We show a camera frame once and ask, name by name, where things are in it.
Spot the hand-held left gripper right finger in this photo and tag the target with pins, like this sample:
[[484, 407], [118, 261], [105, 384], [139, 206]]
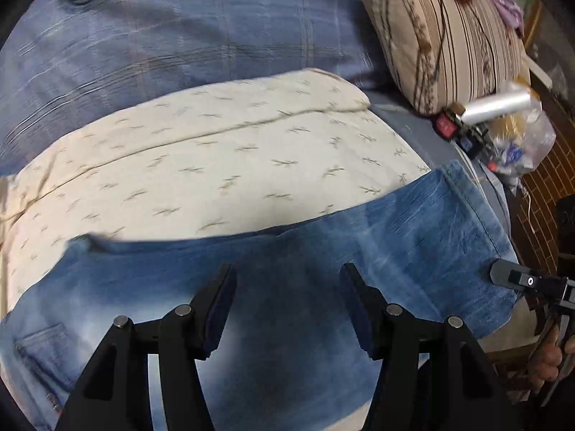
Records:
[[359, 309]]

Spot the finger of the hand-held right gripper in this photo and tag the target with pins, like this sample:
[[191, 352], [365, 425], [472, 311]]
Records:
[[516, 277]]

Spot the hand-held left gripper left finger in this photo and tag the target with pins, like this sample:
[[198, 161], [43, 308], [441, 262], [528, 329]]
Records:
[[219, 309]]

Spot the blue denim pants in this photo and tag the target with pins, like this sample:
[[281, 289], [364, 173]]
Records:
[[314, 242]]

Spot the person's right hand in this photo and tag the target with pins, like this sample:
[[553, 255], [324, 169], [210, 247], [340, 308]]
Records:
[[548, 359]]

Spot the clear plastic bag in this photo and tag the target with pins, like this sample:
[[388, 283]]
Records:
[[528, 143]]

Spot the silver cylinder bottle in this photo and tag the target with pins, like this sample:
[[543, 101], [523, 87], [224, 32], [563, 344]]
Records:
[[494, 104]]

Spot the beige striped pillow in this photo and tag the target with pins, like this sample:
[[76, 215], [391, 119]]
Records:
[[449, 40]]

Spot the blue bed cover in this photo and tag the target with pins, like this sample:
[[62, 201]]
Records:
[[179, 31]]

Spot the power strip with red switch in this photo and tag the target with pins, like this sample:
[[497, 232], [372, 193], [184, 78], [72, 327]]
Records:
[[447, 125]]

